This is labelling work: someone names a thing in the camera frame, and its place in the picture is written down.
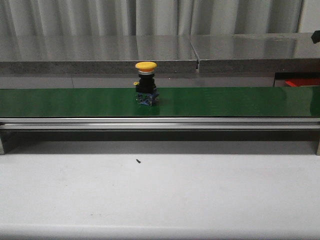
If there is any grey stone counter slab left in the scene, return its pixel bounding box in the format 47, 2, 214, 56
0, 35, 198, 76

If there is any grey stone counter slab right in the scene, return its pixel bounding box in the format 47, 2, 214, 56
190, 33, 320, 74

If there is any grey stone counter slab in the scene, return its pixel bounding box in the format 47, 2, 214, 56
190, 33, 320, 74
0, 35, 198, 76

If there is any grey curtain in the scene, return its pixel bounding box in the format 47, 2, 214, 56
0, 0, 303, 36

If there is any green conveyor belt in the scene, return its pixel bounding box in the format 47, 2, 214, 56
0, 86, 320, 118

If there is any aluminium conveyor frame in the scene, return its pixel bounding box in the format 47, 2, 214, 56
0, 117, 320, 155

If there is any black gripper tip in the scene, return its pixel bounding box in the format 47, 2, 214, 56
311, 30, 320, 44

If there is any red plastic tray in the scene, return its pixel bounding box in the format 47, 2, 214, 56
285, 78, 320, 87

